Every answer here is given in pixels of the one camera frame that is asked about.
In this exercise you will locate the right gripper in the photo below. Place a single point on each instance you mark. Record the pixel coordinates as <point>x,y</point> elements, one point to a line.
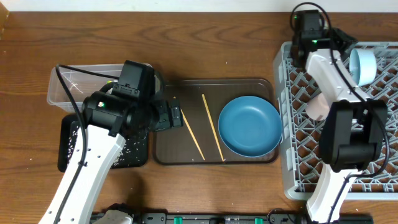
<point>340,42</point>

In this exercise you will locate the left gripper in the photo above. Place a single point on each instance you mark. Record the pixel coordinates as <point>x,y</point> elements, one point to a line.
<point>168,118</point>

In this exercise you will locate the light blue bowl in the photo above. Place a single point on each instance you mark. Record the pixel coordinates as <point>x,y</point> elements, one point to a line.
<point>362,66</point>

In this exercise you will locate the pink cup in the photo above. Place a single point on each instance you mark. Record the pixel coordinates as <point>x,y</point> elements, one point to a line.
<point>318,108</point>

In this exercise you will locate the dark blue plate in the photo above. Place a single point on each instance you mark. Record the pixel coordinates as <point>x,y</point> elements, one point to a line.
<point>250,126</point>

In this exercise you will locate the pile of white rice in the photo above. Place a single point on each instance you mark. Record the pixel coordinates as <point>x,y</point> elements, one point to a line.
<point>72,142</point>

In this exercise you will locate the grey dishwasher rack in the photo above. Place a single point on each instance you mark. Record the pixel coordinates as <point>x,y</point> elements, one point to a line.
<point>301,164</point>

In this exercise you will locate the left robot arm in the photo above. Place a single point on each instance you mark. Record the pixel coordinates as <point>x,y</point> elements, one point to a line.
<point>105,123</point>

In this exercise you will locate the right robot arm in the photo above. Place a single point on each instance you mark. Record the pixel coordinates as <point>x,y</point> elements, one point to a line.
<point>354,128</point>

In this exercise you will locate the left wooden chopstick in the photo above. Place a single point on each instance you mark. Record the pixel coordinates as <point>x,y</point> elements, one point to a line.
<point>188,148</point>

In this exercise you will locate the wooden chopstick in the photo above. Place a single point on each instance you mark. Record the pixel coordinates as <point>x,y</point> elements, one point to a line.
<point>212,127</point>
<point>188,148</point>

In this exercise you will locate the dark brown serving tray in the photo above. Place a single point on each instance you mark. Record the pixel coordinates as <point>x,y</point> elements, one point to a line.
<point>218,93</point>

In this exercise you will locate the right wooden chopstick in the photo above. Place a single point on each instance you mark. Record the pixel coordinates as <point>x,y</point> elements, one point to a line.
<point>212,127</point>

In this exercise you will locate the black plastic tray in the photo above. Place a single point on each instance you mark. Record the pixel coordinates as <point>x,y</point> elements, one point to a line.
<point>133,154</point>

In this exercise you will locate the clear plastic bin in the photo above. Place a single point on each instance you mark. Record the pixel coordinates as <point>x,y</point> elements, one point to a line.
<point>80,85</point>

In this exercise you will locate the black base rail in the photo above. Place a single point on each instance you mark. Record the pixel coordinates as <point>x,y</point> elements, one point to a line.
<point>115,216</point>

